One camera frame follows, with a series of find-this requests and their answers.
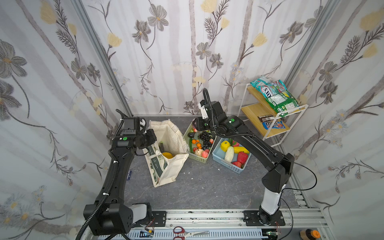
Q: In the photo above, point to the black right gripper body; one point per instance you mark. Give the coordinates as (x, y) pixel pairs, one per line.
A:
(199, 124)

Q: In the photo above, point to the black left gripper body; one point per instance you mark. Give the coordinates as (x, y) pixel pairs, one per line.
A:
(151, 138)

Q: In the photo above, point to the dark toy cucumber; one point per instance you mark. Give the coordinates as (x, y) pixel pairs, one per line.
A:
(161, 146)

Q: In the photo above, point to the light green plastic basket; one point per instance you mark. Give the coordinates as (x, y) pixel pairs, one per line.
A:
(191, 132)

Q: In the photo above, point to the light blue plastic basket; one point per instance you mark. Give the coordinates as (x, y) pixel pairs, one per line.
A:
(240, 160)

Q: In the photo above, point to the cream canvas grocery bag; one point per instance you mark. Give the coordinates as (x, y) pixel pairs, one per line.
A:
(162, 170)

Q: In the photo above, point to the pink toy peach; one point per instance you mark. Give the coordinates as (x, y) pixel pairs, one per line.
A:
(204, 154)

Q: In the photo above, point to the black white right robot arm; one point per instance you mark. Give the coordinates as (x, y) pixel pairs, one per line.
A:
(278, 165)

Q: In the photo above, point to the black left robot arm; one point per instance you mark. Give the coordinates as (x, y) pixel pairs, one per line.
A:
(109, 215)

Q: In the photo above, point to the brown candy bag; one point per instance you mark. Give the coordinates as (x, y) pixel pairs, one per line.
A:
(266, 118)

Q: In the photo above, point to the green snack bag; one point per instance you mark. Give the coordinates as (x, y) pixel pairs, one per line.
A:
(276, 95)

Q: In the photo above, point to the black toy grapes bunch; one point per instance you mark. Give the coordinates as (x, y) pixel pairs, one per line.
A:
(206, 140)

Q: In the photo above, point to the blue playing cards box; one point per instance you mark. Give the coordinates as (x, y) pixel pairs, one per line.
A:
(129, 175)

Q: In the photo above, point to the beige toy garlic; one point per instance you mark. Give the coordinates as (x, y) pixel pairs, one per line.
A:
(199, 152)

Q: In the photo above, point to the white metal wooden shelf rack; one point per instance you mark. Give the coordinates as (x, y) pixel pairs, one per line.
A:
(253, 105)

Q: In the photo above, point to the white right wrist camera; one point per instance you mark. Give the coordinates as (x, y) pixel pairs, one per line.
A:
(204, 112)

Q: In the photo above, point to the red handled scissors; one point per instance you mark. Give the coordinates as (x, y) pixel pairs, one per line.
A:
(182, 234)

